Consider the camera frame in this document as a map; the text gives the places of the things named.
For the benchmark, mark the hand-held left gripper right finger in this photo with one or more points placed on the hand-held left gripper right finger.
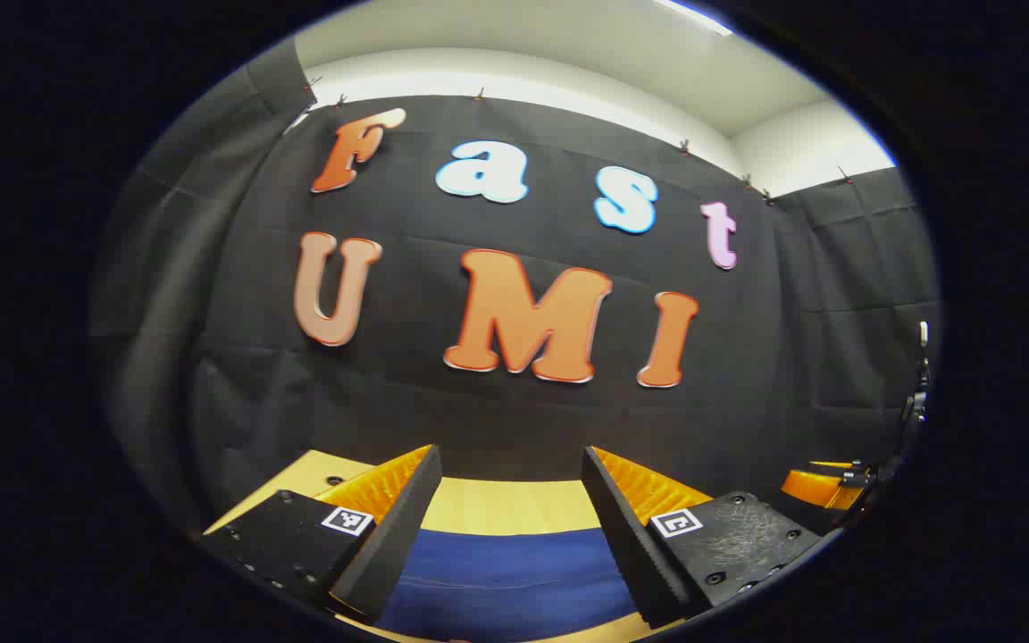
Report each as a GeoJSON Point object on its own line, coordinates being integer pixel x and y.
{"type": "Point", "coordinates": [626, 536]}

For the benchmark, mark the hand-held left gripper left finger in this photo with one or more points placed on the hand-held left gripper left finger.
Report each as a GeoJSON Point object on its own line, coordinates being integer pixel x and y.
{"type": "Point", "coordinates": [394, 545]}

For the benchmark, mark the blue denim jeans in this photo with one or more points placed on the blue denim jeans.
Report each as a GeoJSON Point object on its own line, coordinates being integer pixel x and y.
{"type": "Point", "coordinates": [506, 580]}

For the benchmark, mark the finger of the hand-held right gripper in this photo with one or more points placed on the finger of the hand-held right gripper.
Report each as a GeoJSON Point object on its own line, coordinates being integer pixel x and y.
{"type": "Point", "coordinates": [814, 487]}

